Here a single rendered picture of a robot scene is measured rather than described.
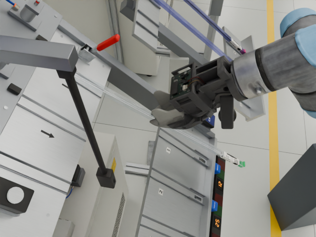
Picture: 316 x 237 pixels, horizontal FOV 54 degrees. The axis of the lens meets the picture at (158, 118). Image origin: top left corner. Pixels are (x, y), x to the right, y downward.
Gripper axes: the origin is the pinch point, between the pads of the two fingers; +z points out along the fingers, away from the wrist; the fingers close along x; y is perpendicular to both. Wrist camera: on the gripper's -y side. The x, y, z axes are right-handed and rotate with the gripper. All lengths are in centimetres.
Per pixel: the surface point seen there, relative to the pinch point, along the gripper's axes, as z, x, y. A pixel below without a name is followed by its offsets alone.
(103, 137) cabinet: 37.1, -13.4, -14.9
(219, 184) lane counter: 5.4, 1.0, -35.7
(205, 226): 4.7, 15.4, -26.8
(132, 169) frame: 50, -16, -43
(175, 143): 6.7, -3.0, -15.1
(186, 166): 6.3, 1.5, -20.0
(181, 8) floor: 58, -165, -77
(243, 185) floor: 28, -26, -102
